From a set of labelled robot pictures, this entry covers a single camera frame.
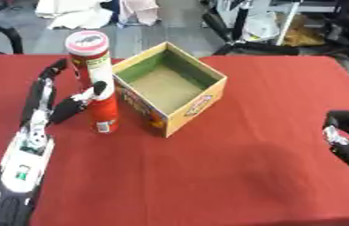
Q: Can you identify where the tan cardboard box green inside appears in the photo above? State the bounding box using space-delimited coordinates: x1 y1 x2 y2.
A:
110 41 229 139

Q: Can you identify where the pink cloth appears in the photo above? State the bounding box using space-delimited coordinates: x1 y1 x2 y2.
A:
117 0 162 26

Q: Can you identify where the black tripod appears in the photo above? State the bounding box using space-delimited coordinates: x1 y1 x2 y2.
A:
200 0 303 57

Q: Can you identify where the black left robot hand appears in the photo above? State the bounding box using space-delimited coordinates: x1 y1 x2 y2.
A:
18 57 110 128

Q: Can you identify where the red cylindrical chip can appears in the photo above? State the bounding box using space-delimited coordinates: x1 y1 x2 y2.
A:
64 30 120 135

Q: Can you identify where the white cloth pile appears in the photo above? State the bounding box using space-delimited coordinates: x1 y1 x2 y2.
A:
33 0 116 30

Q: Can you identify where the brown paper bag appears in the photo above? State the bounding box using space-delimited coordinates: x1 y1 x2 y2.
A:
284 14 329 48

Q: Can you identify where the white plastic bag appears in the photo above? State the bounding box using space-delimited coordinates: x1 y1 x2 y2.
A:
240 11 283 42

